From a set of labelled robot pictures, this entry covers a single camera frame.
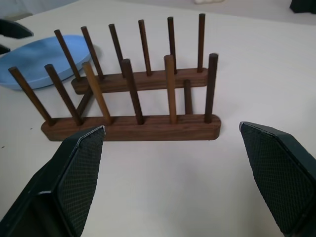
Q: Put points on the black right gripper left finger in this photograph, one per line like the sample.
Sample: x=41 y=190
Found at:
x=74 y=182

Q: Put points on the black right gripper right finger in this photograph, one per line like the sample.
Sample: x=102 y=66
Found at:
x=279 y=177

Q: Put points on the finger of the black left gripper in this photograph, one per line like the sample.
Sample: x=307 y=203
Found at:
x=12 y=29
x=3 y=49

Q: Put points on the wooden peg dish rack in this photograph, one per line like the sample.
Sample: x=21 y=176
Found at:
x=153 y=130

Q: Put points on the blue plate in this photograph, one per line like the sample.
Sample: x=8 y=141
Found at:
x=37 y=58

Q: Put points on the dark object at table edge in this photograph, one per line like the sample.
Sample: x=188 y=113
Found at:
x=303 y=5

